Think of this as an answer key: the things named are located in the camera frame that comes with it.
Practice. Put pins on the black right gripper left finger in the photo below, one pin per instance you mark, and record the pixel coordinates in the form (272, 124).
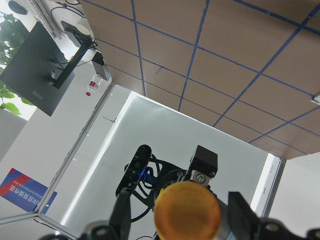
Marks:
(120, 219)

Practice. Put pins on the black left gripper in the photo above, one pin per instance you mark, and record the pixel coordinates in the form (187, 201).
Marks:
(154, 178)

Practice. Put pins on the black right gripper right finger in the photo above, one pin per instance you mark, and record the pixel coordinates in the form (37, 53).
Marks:
(241, 218)

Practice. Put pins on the yellow push button switch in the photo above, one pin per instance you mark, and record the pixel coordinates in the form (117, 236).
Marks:
(186, 210)

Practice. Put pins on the blue red sign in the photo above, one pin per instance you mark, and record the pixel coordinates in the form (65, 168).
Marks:
(22, 190)

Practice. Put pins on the brown paper table mat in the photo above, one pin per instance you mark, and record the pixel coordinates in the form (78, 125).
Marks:
(246, 67)

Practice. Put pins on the red capped plastic bottle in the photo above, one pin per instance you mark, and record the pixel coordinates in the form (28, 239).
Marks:
(94, 84)

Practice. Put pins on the black monitor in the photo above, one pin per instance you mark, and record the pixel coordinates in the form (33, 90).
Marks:
(39, 71)

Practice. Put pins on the white paper cup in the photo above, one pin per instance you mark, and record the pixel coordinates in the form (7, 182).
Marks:
(82, 29)

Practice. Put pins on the green plant leaves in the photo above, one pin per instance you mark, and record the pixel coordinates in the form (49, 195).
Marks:
(12, 35)

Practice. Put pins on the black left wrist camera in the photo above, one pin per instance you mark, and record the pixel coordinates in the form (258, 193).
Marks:
(134, 170)

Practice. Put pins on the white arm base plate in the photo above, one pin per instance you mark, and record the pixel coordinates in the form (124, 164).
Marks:
(316, 99)

